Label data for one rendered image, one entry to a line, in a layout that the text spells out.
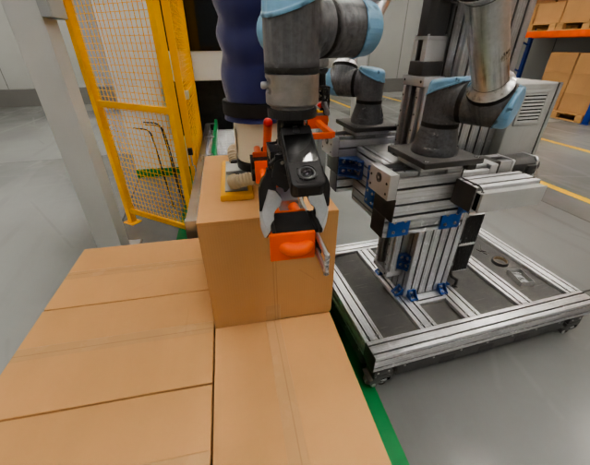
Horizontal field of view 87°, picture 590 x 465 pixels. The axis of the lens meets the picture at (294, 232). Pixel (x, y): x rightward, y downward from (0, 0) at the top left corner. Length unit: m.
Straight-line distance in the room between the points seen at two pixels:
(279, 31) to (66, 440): 0.98
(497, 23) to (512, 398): 1.49
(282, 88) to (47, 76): 1.94
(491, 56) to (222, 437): 1.10
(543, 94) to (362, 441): 1.35
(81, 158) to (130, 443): 1.77
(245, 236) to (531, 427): 1.43
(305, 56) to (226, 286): 0.72
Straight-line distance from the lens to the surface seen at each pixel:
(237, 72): 0.98
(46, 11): 2.24
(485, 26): 0.91
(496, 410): 1.78
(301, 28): 0.45
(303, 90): 0.45
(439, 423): 1.64
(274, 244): 0.49
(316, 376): 0.98
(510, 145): 1.56
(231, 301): 1.03
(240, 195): 0.97
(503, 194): 1.21
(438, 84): 1.12
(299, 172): 0.41
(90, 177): 2.39
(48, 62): 2.28
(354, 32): 0.51
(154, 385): 1.04
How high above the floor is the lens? 1.35
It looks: 31 degrees down
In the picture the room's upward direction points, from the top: straight up
